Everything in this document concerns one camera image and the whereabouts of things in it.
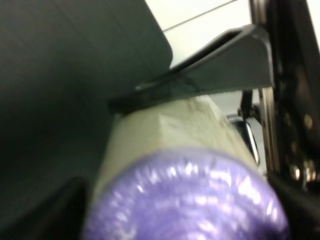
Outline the purple bag roll with label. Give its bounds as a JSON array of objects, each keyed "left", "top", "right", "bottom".
[{"left": 81, "top": 95, "right": 291, "bottom": 240}]

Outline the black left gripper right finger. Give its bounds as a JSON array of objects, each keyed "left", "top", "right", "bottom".
[{"left": 108, "top": 24, "right": 274, "bottom": 114}]

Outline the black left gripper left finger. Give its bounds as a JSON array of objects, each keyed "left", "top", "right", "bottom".
[{"left": 7, "top": 177, "right": 88, "bottom": 240}]

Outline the black tablecloth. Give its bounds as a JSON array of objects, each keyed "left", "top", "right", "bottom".
[{"left": 0, "top": 0, "right": 173, "bottom": 240}]

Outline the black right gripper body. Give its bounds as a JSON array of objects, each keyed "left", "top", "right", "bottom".
[{"left": 238, "top": 0, "right": 320, "bottom": 240}]

